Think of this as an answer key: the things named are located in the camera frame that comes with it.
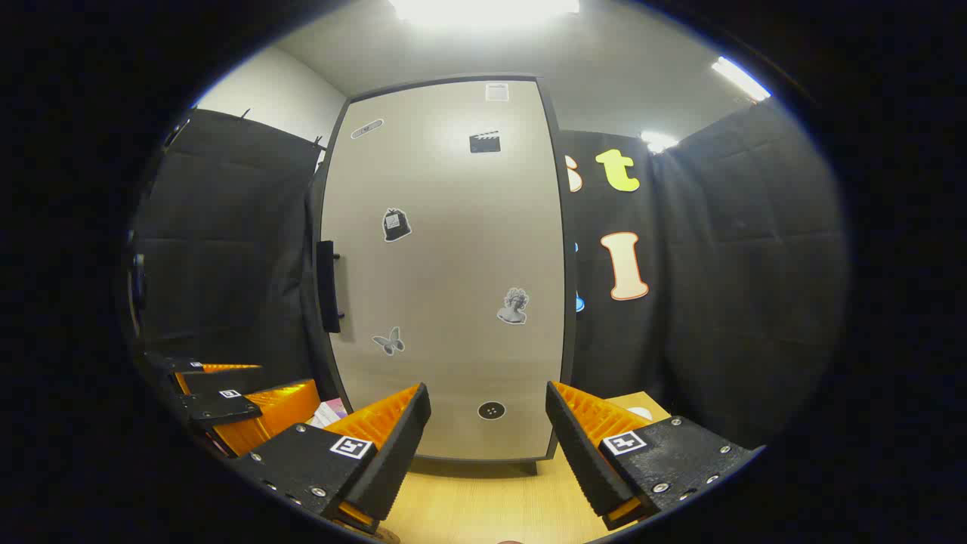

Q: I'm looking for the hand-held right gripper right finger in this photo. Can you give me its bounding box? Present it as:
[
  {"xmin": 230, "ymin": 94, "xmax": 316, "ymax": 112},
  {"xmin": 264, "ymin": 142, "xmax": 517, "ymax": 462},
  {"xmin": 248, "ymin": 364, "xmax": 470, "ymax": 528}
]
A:
[{"xmin": 545, "ymin": 380, "xmax": 764, "ymax": 531}]

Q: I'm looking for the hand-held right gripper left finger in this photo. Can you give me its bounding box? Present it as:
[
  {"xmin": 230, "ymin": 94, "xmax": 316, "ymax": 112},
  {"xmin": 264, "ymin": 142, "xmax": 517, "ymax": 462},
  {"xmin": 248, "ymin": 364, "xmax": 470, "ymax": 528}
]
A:
[{"xmin": 227, "ymin": 382, "xmax": 433, "ymax": 536}]

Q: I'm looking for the black cabinet door handle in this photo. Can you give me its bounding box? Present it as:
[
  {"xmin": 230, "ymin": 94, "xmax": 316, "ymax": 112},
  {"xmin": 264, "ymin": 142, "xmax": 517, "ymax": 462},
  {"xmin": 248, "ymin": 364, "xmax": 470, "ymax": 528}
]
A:
[{"xmin": 316, "ymin": 240, "xmax": 347, "ymax": 334}]

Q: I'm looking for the grey cabinet door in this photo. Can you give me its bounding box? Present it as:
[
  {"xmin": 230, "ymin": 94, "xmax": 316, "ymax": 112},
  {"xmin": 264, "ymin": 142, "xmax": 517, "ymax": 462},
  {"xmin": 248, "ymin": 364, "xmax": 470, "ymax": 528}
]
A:
[{"xmin": 321, "ymin": 76, "xmax": 567, "ymax": 462}]

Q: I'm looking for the dark grey cabinet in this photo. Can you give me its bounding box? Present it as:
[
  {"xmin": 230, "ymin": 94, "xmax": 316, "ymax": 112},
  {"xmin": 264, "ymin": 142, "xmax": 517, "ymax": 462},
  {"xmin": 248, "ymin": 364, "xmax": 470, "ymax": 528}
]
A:
[{"xmin": 302, "ymin": 73, "xmax": 579, "ymax": 477}]

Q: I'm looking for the pink book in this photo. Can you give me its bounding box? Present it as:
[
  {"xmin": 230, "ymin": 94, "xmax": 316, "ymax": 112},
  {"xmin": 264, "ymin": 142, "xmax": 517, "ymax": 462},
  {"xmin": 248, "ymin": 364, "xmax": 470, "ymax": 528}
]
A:
[{"xmin": 312, "ymin": 399, "xmax": 350, "ymax": 429}]

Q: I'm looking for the black backdrop cloth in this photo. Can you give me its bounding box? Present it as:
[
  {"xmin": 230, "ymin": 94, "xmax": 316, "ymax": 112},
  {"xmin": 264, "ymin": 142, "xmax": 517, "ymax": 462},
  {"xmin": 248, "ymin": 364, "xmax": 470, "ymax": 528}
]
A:
[{"xmin": 132, "ymin": 98, "xmax": 848, "ymax": 454}]

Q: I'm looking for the long ceiling light strip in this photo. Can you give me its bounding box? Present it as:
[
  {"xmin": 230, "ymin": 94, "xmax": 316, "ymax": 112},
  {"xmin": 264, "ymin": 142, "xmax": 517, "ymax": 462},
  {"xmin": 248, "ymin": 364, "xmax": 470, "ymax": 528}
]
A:
[{"xmin": 710, "ymin": 56, "xmax": 772, "ymax": 103}]

